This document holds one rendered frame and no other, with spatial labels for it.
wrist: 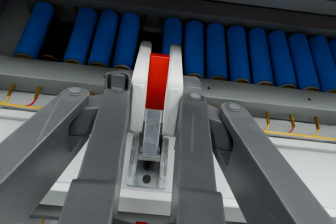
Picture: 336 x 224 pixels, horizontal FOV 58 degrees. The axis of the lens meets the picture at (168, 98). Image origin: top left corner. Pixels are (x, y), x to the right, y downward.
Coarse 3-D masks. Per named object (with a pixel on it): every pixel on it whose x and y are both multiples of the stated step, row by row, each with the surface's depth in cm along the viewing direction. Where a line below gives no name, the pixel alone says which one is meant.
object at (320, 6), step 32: (0, 0) 29; (224, 0) 30; (256, 0) 30; (288, 0) 29; (320, 0) 29; (0, 32) 28; (160, 32) 30; (0, 96) 24; (32, 96) 25; (0, 128) 23; (288, 128) 26; (320, 128) 26; (128, 160) 23; (288, 160) 24; (320, 160) 24; (64, 192) 21; (128, 192) 21; (160, 192) 22; (224, 192) 22; (320, 192) 23
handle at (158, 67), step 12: (156, 60) 18; (168, 60) 18; (156, 72) 18; (156, 84) 19; (156, 96) 19; (156, 108) 19; (156, 120) 20; (144, 132) 20; (156, 132) 20; (144, 144) 20; (156, 144) 20
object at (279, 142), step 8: (0, 112) 23; (8, 112) 23; (16, 112) 23; (24, 112) 23; (32, 112) 23; (24, 120) 23; (280, 144) 24; (288, 144) 24; (296, 144) 24; (304, 144) 24; (312, 144) 24; (320, 144) 24; (328, 144) 24; (328, 152) 25
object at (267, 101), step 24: (0, 72) 23; (24, 72) 23; (48, 72) 23; (72, 72) 24; (96, 72) 24; (216, 96) 24; (240, 96) 24; (264, 96) 24; (288, 96) 24; (312, 96) 25; (312, 120) 26
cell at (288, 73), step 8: (272, 32) 29; (280, 32) 29; (272, 40) 29; (280, 40) 28; (272, 48) 28; (280, 48) 28; (288, 48) 28; (272, 56) 28; (280, 56) 27; (288, 56) 27; (272, 64) 28; (280, 64) 27; (288, 64) 27; (272, 72) 28; (280, 72) 26; (288, 72) 26; (280, 80) 26; (288, 80) 26; (296, 88) 26
